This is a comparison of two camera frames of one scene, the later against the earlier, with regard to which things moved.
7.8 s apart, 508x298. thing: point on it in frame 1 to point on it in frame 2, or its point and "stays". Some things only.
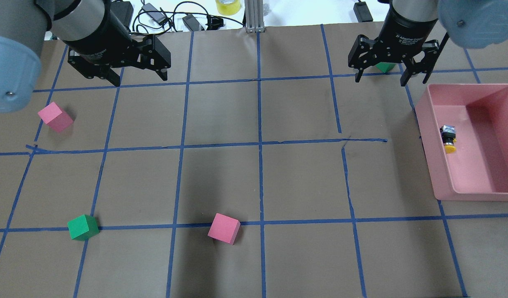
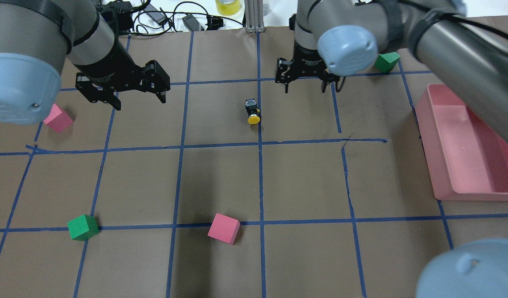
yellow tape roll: (229, 9) stays
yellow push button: (448, 133) to (251, 106)
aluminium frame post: (254, 16) stays
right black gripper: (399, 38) to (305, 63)
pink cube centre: (224, 228) stays
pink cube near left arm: (55, 118) stays
